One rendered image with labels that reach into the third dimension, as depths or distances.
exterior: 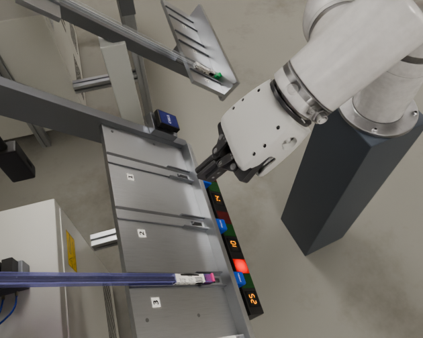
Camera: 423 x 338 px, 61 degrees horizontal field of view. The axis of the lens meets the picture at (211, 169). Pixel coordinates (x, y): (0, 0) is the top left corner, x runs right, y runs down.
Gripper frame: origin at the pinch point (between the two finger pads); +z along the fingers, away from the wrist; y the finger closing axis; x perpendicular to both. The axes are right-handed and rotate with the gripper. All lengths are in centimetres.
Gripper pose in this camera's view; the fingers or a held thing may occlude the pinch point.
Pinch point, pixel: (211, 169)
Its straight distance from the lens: 53.8
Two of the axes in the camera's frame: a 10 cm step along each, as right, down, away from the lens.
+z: -6.7, 5.6, 4.8
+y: -2.8, -8.0, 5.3
